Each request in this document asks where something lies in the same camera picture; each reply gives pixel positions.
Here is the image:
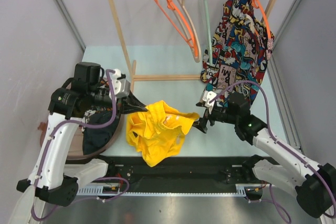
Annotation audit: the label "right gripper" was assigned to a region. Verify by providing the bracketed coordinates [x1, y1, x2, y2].
[189, 102, 238, 134]

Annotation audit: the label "yellow shorts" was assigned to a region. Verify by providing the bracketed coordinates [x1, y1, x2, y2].
[125, 100, 200, 167]

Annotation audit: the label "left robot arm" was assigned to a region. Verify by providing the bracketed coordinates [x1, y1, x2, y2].
[16, 62, 147, 207]

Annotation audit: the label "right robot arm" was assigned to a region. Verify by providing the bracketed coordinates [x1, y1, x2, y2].
[193, 91, 335, 218]

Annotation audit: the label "comic print shorts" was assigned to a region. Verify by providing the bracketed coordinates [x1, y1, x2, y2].
[200, 0, 275, 107]

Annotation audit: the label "beige wooden hanger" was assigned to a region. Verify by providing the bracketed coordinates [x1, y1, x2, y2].
[170, 0, 201, 63]

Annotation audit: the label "orange hanger left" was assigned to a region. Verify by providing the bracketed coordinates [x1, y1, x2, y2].
[153, 0, 200, 62]

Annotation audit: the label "mint green hanger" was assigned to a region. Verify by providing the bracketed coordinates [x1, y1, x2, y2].
[202, 0, 213, 66]

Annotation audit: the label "wooden clothes rack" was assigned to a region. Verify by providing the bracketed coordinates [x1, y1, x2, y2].
[101, 0, 289, 92]

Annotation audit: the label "dark navy garment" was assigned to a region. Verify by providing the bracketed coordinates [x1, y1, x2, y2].
[82, 109, 120, 155]

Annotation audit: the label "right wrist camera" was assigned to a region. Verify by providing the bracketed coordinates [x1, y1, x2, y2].
[199, 90, 217, 108]

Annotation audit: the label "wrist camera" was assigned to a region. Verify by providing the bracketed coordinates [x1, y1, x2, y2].
[106, 69, 131, 99]
[199, 90, 217, 108]

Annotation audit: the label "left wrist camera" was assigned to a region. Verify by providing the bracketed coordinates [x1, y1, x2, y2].
[106, 69, 131, 99]

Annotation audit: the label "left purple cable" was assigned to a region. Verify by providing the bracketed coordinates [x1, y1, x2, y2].
[30, 69, 130, 221]

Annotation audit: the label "purple cable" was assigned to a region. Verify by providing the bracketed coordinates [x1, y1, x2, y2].
[30, 69, 130, 221]
[204, 80, 336, 223]

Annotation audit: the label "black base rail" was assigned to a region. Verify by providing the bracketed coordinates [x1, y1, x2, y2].
[107, 155, 263, 192]

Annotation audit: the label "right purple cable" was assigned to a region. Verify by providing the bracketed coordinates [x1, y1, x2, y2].
[204, 80, 336, 223]

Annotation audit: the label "white cable duct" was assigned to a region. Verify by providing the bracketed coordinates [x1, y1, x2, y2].
[77, 183, 261, 198]

